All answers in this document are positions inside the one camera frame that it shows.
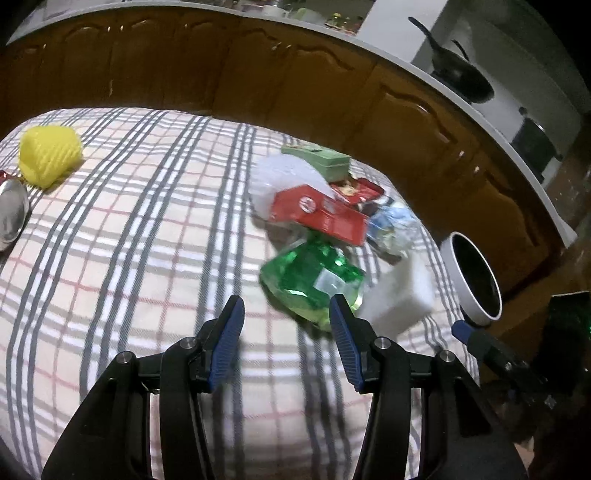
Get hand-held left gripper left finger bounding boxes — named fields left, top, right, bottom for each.
left=41, top=295, right=245, bottom=480

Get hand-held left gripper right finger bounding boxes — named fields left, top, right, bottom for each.
left=329, top=294, right=528, bottom=480

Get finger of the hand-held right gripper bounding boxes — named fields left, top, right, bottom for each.
left=451, top=321, right=549, bottom=394

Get white rimmed black bin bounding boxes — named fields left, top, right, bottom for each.
left=438, top=232, right=503, bottom=326

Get white foam block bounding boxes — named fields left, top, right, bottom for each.
left=358, top=251, right=437, bottom=340

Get green plastic packet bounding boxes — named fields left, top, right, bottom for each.
left=259, top=235, right=366, bottom=326

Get blue white wrapper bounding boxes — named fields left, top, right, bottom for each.
left=367, top=205, right=419, bottom=259

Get red carton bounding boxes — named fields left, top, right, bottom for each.
left=270, top=185, right=370, bottom=245

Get red snack packet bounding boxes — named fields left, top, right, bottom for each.
left=330, top=176, right=386, bottom=215

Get green cardboard box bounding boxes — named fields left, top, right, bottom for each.
left=281, top=144, right=351, bottom=183

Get plaid tablecloth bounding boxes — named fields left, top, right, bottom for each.
left=0, top=107, right=481, bottom=480

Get dark cooking pot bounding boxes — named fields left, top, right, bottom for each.
left=510, top=107, right=561, bottom=174

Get metal bowl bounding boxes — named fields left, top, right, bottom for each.
left=0, top=179, right=31, bottom=252

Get brown wooden lower cabinets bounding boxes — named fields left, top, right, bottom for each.
left=0, top=0, right=566, bottom=301

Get yellow sponge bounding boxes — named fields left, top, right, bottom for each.
left=18, top=126, right=85, bottom=189

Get black wok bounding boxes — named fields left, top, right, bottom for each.
left=409, top=17, right=495, bottom=104

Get white kitchen countertop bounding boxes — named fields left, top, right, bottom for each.
left=7, top=0, right=578, bottom=250

